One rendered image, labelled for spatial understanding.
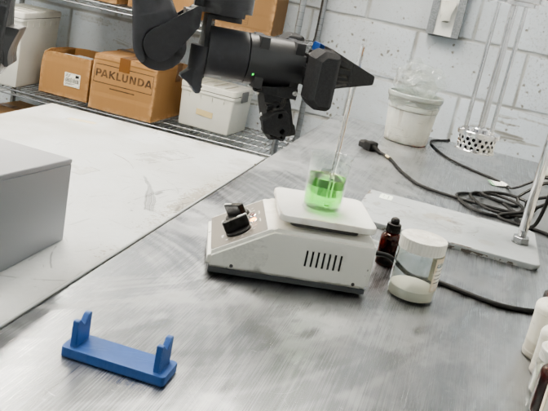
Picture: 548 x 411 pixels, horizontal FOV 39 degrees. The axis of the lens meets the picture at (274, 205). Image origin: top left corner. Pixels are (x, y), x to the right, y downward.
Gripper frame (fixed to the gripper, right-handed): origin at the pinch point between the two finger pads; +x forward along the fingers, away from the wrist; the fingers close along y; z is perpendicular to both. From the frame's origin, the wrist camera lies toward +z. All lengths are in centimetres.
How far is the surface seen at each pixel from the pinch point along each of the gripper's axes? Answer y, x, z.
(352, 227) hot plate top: 4.3, 3.7, 17.0
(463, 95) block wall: -206, 125, 24
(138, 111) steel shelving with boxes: -228, -3, 56
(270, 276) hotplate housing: 3.1, -4.7, 24.9
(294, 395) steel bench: 27.9, -7.8, 25.8
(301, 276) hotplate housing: 4.0, -1.2, 24.2
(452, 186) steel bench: -55, 48, 25
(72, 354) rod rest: 23.8, -27.5, 25.4
